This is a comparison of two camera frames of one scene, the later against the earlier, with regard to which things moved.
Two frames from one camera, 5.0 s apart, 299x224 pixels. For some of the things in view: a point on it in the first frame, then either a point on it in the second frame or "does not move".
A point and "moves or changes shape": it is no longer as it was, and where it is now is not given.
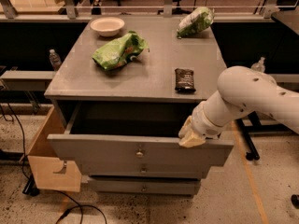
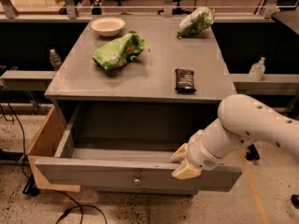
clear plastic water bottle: (54, 60) does not move
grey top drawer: (132, 133) moves or changes shape
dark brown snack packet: (184, 80) does not move
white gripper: (204, 124) -> (201, 153)
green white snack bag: (194, 21) does not move
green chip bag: (120, 51) does not move
